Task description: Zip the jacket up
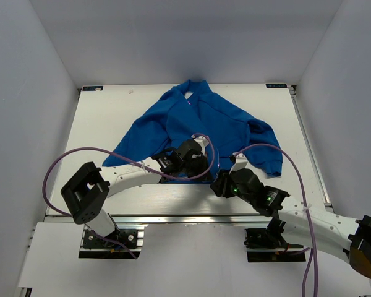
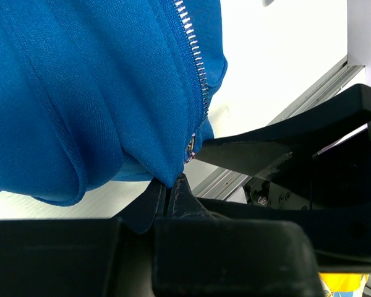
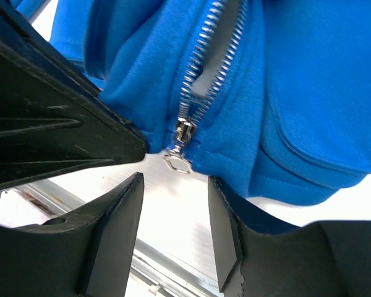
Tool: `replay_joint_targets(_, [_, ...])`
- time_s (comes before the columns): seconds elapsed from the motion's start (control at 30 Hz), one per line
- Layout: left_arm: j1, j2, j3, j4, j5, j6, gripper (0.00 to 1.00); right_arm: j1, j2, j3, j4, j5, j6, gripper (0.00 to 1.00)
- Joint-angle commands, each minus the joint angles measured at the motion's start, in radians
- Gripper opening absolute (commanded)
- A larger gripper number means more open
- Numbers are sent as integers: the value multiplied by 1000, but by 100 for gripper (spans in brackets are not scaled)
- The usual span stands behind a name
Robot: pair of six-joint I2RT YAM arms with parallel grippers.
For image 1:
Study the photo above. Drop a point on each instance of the blue right corner label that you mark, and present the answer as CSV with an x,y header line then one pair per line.
x,y
276,85

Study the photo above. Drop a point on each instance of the blue corner label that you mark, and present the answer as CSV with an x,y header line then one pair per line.
x,y
276,85
92,88

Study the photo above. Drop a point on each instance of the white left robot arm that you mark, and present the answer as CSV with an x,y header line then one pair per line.
x,y
87,190

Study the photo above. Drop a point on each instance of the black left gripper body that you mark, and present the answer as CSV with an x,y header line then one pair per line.
x,y
197,164

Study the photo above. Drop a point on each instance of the blue left corner label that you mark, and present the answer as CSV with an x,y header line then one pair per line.
x,y
92,88

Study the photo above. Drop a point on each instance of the blue zip jacket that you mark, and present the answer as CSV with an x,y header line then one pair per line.
x,y
192,107

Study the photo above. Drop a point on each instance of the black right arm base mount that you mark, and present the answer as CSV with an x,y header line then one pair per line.
x,y
266,244

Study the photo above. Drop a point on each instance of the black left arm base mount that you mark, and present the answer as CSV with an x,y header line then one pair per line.
x,y
127,244

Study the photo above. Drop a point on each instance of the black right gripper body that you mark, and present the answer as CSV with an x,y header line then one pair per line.
x,y
230,189

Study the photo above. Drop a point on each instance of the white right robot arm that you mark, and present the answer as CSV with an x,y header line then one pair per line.
x,y
293,222

